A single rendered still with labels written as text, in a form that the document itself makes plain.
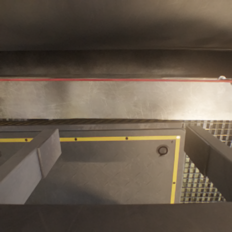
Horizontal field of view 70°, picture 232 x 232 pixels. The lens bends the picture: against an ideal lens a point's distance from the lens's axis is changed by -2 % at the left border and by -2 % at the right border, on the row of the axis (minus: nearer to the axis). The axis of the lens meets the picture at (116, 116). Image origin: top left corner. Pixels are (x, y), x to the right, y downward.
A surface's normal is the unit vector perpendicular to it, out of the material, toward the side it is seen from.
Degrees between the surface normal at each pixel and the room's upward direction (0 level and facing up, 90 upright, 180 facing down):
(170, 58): 6
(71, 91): 0
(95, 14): 70
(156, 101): 0
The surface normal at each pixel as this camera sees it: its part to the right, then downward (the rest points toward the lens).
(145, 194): -0.01, 0.28
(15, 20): -0.01, 1.00
